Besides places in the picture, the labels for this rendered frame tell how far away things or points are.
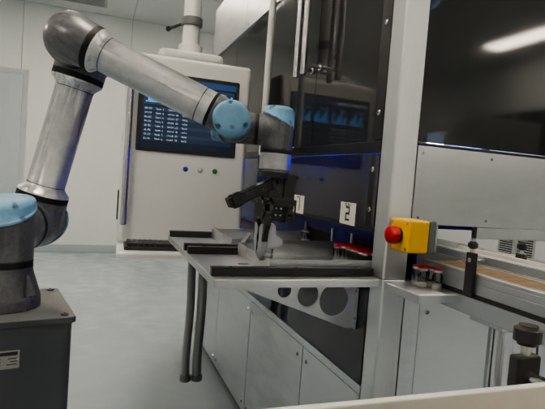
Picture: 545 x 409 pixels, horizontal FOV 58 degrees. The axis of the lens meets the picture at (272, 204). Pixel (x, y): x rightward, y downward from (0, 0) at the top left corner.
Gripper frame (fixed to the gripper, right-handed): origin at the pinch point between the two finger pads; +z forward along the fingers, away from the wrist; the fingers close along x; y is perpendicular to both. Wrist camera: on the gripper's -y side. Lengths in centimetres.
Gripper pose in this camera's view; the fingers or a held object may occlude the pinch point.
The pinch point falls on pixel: (258, 254)
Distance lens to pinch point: 117.9
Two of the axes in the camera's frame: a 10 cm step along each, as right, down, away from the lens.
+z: -0.9, 9.9, 0.4
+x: -3.4, -0.7, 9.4
